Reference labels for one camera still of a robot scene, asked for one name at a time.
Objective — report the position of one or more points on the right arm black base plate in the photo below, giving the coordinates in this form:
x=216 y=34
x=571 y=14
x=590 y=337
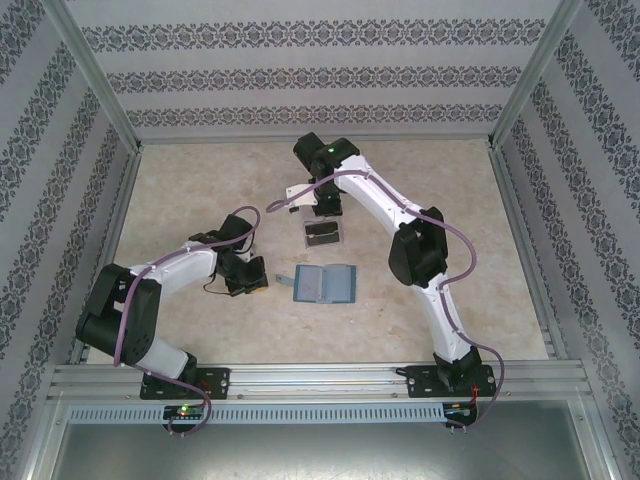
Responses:
x=420 y=382

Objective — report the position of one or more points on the aluminium table side rail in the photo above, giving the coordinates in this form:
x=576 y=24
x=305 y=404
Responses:
x=522 y=240
x=114 y=240

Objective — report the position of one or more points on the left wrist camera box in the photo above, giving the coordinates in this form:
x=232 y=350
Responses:
x=246 y=254

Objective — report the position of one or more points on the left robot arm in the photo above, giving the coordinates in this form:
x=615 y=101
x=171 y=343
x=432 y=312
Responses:
x=120 y=310

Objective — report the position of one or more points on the grey metal sheet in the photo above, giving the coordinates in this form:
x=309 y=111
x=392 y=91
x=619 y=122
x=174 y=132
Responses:
x=320 y=455

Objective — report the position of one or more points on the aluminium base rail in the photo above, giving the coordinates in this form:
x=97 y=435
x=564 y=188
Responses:
x=320 y=382

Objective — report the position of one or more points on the clear plastic box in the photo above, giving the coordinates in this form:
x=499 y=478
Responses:
x=343 y=232

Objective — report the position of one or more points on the aluminium frame post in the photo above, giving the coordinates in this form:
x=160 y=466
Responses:
x=97 y=75
x=531 y=75

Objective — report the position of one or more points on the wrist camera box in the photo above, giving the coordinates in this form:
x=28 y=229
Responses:
x=300 y=194
x=246 y=254

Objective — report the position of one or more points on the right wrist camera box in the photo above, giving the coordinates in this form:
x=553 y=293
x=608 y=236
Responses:
x=300 y=194

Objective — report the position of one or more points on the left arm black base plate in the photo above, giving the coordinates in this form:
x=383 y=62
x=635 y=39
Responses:
x=217 y=382

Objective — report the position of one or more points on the black card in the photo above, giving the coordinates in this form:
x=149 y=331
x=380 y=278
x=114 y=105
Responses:
x=324 y=242
x=320 y=230

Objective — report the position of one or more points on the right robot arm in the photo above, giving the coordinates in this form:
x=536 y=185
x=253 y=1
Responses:
x=417 y=250

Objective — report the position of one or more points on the teal leather card holder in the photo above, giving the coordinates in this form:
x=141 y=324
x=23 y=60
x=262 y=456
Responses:
x=340 y=285

